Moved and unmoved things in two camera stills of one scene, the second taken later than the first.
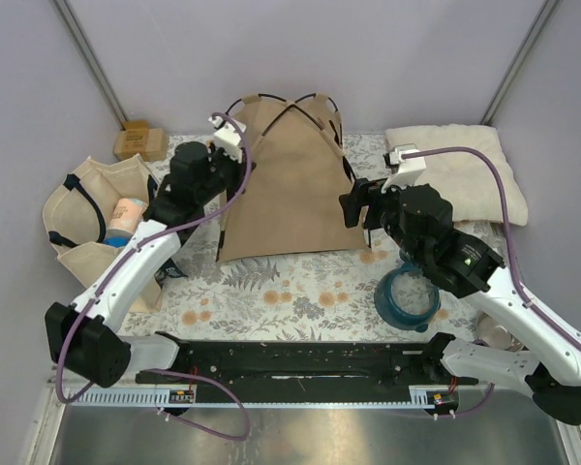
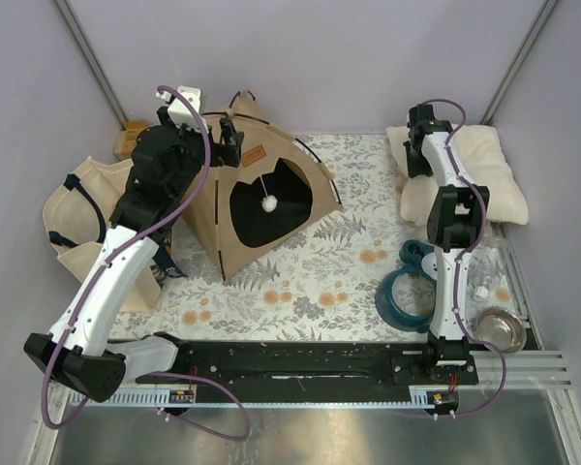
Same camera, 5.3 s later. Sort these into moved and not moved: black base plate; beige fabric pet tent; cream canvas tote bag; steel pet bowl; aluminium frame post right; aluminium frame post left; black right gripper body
Moved: black right gripper body; beige fabric pet tent
Not moved: cream canvas tote bag; aluminium frame post right; black base plate; steel pet bowl; aluminium frame post left
